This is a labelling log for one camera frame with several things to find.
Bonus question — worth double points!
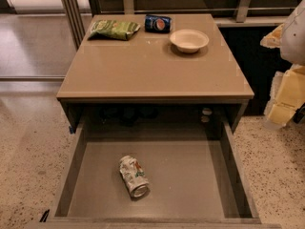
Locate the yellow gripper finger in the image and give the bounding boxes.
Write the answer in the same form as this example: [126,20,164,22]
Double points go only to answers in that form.
[266,65,305,127]
[260,24,284,49]

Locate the crushed 7up can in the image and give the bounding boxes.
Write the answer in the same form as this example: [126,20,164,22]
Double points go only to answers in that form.
[119,156,149,198]

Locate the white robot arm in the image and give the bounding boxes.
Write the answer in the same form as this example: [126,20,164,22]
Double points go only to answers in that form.
[260,0,305,130]

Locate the blue pepsi can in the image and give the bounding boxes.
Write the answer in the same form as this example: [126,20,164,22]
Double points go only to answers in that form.
[144,14,172,33]

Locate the open grey top drawer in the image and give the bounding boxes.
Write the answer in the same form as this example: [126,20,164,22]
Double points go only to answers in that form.
[37,121,281,229]

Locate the brown cabinet counter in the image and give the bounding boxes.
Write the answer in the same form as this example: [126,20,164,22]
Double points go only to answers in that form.
[57,14,254,127]

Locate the white paper bowl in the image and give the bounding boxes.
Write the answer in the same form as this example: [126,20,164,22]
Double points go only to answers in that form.
[170,30,210,53]

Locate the green chip bag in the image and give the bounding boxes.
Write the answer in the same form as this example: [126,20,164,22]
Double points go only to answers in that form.
[89,19,140,41]

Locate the metal railing frame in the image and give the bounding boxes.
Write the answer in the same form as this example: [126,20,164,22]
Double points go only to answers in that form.
[61,0,301,46]

